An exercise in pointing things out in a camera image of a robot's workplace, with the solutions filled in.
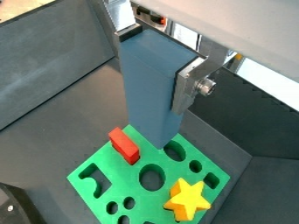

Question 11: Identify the green foam shape board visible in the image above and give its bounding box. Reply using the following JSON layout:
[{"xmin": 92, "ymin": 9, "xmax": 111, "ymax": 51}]
[{"xmin": 68, "ymin": 126, "xmax": 230, "ymax": 224}]

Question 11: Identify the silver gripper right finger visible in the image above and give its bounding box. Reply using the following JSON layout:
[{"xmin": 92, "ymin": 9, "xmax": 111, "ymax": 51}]
[{"xmin": 172, "ymin": 38, "xmax": 230, "ymax": 115}]

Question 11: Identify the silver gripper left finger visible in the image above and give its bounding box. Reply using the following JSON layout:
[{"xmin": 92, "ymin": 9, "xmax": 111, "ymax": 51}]
[{"xmin": 88, "ymin": 0, "xmax": 144, "ymax": 60}]

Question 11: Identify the red rectangular block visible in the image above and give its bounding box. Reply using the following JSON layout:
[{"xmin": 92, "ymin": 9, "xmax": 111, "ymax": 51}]
[{"xmin": 108, "ymin": 127, "xmax": 140, "ymax": 165}]

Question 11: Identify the blue rectangular block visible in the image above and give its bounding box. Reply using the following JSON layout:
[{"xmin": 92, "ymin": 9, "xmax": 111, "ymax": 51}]
[{"xmin": 119, "ymin": 29, "xmax": 196, "ymax": 149}]

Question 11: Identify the yellow star prism block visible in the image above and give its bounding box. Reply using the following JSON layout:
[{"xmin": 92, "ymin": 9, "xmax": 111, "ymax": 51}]
[{"xmin": 163, "ymin": 178, "xmax": 211, "ymax": 221}]

